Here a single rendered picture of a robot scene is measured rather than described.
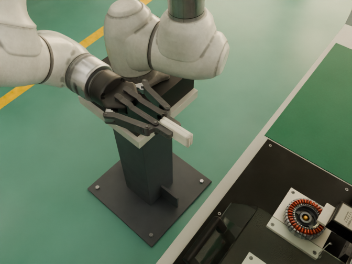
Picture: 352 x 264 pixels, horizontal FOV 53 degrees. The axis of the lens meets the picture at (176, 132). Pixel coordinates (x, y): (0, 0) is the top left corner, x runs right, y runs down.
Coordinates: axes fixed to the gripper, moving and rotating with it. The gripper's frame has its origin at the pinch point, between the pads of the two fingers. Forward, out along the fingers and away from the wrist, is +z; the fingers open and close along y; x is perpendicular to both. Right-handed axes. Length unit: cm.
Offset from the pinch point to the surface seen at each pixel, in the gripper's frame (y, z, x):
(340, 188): -38, 33, -41
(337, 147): -53, 27, -43
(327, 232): -22, 36, -40
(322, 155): -48, 24, -43
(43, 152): -10, -106, -118
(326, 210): -22.0, 31.9, -30.4
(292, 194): -27, 23, -40
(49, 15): -97, -205, -117
